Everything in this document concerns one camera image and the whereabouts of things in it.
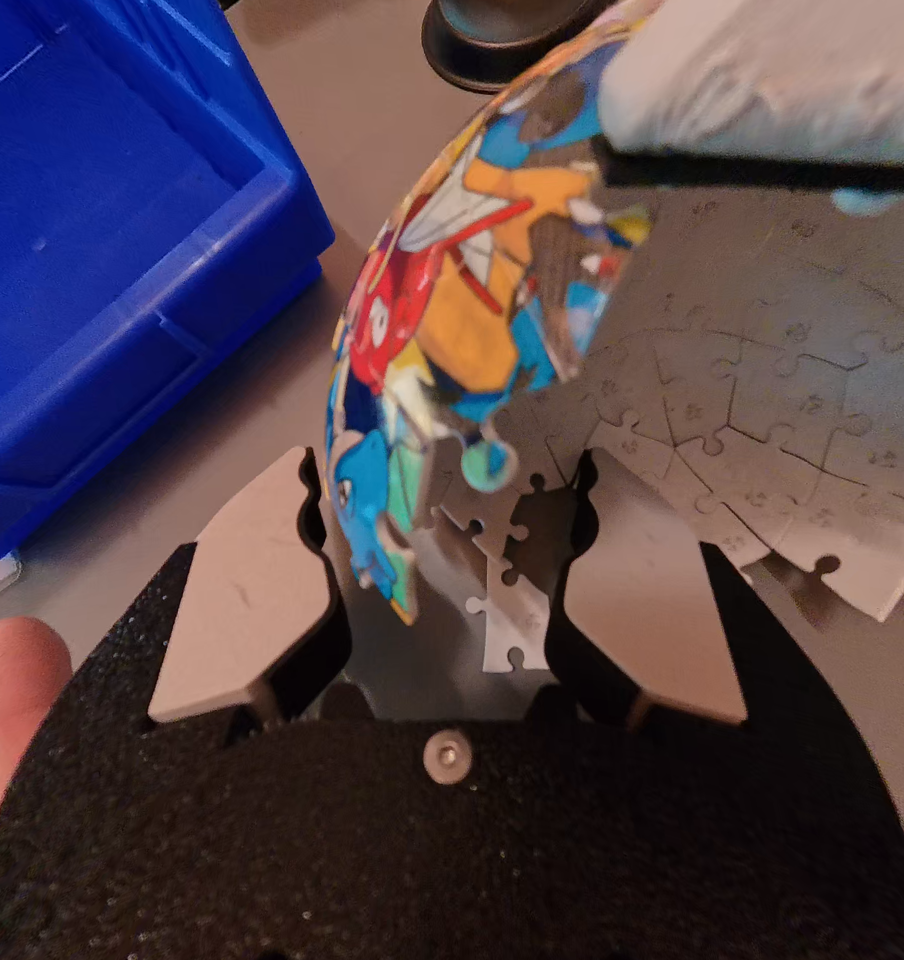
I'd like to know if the blue plastic bin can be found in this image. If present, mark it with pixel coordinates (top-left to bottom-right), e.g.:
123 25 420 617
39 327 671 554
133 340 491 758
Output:
0 0 336 564

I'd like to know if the white puzzle piece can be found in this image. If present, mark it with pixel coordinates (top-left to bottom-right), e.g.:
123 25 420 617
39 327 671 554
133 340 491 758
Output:
465 555 552 674

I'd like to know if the black round stand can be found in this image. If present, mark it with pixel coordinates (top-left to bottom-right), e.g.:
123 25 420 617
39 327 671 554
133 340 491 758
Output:
422 0 648 95

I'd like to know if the person's left hand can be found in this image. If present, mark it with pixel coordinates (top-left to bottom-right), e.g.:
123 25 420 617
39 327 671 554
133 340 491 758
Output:
0 616 74 856

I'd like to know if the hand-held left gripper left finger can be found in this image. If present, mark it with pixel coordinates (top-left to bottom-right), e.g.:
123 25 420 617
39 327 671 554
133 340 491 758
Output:
148 446 351 725

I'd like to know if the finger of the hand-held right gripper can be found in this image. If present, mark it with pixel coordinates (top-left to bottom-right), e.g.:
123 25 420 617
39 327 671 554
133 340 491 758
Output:
598 0 904 195

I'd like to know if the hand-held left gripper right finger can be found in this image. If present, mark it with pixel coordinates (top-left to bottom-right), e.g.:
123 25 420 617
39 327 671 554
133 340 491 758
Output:
545 448 749 729

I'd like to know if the colourful half-built puzzle ball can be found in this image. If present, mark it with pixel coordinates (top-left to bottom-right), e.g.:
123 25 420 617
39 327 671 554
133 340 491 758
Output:
324 0 904 627

